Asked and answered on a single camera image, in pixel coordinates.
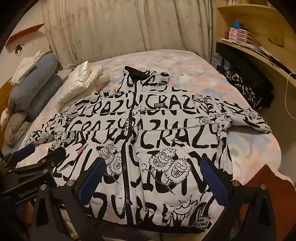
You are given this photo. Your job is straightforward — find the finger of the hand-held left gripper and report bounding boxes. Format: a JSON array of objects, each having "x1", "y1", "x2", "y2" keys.
[
  {"x1": 9, "y1": 146, "x2": 67, "y2": 176},
  {"x1": 0, "y1": 144, "x2": 36, "y2": 172}
]

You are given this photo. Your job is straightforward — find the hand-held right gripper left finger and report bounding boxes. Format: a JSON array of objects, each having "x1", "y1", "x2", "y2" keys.
[{"x1": 30, "y1": 157, "x2": 107, "y2": 241}]

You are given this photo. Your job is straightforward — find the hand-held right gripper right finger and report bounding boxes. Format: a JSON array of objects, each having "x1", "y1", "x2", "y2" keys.
[{"x1": 200, "y1": 159, "x2": 277, "y2": 241}]

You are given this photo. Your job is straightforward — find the black and white printed jacket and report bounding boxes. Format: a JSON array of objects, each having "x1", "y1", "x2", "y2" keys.
[{"x1": 23, "y1": 66, "x2": 272, "y2": 232}]

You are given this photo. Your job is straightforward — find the grey pillow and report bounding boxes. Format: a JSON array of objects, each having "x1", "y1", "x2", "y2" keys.
[{"x1": 3, "y1": 111, "x2": 31, "y2": 147}]

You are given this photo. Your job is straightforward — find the wooden headboard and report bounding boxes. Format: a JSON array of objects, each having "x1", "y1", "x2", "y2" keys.
[{"x1": 0, "y1": 76, "x2": 14, "y2": 121}]

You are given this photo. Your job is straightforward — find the dark blue pillow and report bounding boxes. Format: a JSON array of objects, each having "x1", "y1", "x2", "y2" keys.
[{"x1": 23, "y1": 74, "x2": 64, "y2": 121}]

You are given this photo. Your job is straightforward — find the cream puffy jacket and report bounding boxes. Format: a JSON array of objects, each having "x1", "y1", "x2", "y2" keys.
[{"x1": 57, "y1": 61, "x2": 111, "y2": 103}]

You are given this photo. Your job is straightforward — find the white folded cloth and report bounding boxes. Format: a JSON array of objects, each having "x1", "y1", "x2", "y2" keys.
[{"x1": 10, "y1": 50, "x2": 50, "y2": 85}]

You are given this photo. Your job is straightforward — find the black white patterned cloth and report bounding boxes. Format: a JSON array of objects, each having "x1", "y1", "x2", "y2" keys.
[{"x1": 223, "y1": 70, "x2": 274, "y2": 109}]

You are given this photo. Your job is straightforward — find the pastel patterned bed blanket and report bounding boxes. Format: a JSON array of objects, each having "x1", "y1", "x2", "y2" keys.
[{"x1": 2, "y1": 50, "x2": 292, "y2": 232}]

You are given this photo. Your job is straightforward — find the white carton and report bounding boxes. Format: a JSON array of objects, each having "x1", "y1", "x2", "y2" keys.
[{"x1": 212, "y1": 52, "x2": 223, "y2": 69}]

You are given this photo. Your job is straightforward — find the beige patterned curtain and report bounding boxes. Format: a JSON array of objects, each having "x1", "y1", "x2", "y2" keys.
[{"x1": 43, "y1": 0, "x2": 218, "y2": 65}]

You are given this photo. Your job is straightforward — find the loose papers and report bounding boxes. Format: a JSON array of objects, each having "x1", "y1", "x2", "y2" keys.
[{"x1": 254, "y1": 45, "x2": 285, "y2": 60}]

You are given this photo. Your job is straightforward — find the pink drawer organizer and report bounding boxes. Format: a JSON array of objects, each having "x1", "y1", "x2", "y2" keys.
[{"x1": 228, "y1": 27, "x2": 255, "y2": 44}]

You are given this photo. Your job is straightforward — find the curved wooden desk shelf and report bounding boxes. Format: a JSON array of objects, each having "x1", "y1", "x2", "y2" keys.
[{"x1": 215, "y1": 0, "x2": 296, "y2": 112}]

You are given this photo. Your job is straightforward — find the black wall sticker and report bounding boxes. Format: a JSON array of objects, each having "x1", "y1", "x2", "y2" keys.
[{"x1": 14, "y1": 43, "x2": 25, "y2": 56}]

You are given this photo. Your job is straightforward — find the white cable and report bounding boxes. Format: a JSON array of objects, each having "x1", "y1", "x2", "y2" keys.
[{"x1": 284, "y1": 73, "x2": 296, "y2": 116}]

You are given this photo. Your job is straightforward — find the red wall shelf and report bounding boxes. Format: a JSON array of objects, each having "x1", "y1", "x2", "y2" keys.
[{"x1": 6, "y1": 23, "x2": 45, "y2": 45}]

